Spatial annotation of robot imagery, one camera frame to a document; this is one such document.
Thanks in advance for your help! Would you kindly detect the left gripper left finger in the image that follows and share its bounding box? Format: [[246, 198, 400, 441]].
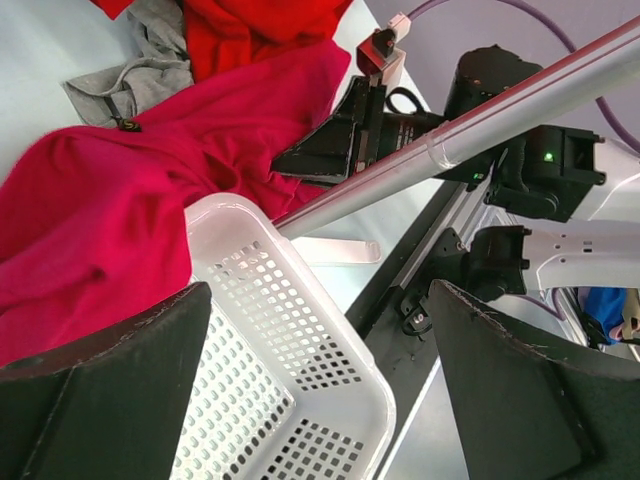
[[1, 282, 211, 479]]

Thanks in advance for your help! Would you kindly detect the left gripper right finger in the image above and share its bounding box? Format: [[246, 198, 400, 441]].
[[429, 280, 639, 479]]

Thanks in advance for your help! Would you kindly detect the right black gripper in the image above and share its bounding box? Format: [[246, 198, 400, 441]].
[[271, 76, 440, 187]]

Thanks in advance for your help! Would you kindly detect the magenta t shirt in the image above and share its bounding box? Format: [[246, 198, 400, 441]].
[[1, 41, 350, 364]]

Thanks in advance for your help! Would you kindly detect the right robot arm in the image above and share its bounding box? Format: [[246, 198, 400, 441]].
[[272, 45, 606, 301]]

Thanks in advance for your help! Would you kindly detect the red t shirt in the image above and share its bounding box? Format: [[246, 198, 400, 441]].
[[94, 1, 350, 83]]

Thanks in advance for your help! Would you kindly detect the blue object in background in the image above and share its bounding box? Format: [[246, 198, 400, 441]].
[[583, 287, 639, 345]]

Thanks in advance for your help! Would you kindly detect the white perforated plastic basket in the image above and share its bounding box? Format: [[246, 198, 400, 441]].
[[171, 194, 396, 479]]

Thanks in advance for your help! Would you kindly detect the grey cloth on table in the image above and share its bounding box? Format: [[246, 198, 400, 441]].
[[63, 1, 194, 127]]

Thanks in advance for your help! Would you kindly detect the grey clothes rack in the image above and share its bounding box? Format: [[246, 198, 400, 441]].
[[276, 18, 639, 239]]

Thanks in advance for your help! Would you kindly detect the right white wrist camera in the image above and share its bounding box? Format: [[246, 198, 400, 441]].
[[356, 13, 411, 89]]

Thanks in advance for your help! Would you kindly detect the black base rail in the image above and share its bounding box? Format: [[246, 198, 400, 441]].
[[347, 181, 494, 410]]

